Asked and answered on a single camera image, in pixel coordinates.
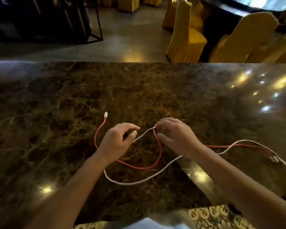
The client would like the black metal shelf rack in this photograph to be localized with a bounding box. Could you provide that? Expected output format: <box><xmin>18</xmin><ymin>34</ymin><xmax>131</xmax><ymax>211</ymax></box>
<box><xmin>0</xmin><ymin>0</ymin><xmax>103</xmax><ymax>45</ymax></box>

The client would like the person's right hand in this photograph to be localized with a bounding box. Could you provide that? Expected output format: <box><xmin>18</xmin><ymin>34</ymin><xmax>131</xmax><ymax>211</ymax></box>
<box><xmin>154</xmin><ymin>117</ymin><xmax>205</xmax><ymax>159</ymax></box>

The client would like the person's right forearm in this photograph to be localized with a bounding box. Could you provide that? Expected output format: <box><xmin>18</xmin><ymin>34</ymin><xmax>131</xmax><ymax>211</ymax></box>
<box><xmin>193</xmin><ymin>143</ymin><xmax>286</xmax><ymax>229</ymax></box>

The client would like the person's left forearm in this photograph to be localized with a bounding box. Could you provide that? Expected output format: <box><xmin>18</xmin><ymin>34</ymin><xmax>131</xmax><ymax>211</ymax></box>
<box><xmin>24</xmin><ymin>151</ymin><xmax>115</xmax><ymax>229</ymax></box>

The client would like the person's left hand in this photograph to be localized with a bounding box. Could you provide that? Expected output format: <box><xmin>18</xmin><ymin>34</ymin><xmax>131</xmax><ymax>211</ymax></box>
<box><xmin>97</xmin><ymin>122</ymin><xmax>140</xmax><ymax>165</ymax></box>

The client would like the white charging cable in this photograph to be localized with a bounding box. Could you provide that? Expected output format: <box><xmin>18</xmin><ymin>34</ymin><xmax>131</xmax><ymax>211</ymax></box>
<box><xmin>104</xmin><ymin>126</ymin><xmax>286</xmax><ymax>186</ymax></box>

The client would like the person's white shirt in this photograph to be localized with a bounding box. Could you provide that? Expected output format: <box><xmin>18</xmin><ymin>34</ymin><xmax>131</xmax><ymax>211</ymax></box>
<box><xmin>124</xmin><ymin>217</ymin><xmax>191</xmax><ymax>229</ymax></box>

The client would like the red charging cable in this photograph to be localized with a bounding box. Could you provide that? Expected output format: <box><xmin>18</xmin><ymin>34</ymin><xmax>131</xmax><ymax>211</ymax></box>
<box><xmin>94</xmin><ymin>112</ymin><xmax>280</xmax><ymax>170</ymax></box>

